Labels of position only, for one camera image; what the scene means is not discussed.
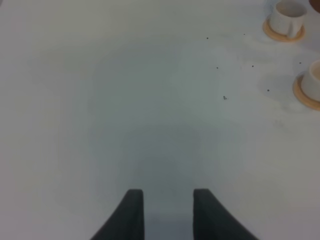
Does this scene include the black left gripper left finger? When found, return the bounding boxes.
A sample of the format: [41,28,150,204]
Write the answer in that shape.
[91,189,145,240]

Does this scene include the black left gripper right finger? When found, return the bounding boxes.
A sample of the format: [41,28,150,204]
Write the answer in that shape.
[193,188,256,240]

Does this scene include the brown clay teapot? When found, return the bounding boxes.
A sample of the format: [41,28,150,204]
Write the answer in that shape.
[309,0,320,13]

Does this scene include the near orange coaster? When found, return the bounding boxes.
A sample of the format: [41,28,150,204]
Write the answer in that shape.
[292,74,320,111]

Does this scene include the orange coaster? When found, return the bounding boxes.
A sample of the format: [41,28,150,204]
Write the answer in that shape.
[262,15,306,43]
[292,74,320,111]

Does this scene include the near white teacup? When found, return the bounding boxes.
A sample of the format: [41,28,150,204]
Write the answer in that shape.
[301,60,320,102]

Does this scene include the white teacup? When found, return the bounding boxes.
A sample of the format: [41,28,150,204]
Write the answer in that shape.
[301,60,320,102]
[269,0,307,39]

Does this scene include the far orange coaster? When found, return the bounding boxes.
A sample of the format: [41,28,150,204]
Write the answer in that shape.
[262,15,306,43]

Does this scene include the far white teacup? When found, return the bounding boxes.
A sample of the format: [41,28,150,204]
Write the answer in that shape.
[269,0,307,39]

